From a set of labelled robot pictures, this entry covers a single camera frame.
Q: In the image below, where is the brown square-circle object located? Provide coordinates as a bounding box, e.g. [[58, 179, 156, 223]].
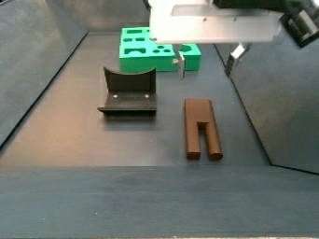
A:
[[184, 99, 222, 161]]

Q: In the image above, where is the green foam shape block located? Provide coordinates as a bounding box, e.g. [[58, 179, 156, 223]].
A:
[[118, 26, 202, 75]]

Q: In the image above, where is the black curved fixture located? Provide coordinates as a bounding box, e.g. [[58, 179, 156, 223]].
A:
[[98, 67, 157, 114]]

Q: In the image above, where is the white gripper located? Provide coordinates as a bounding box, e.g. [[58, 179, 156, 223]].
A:
[[148, 0, 281, 79]]

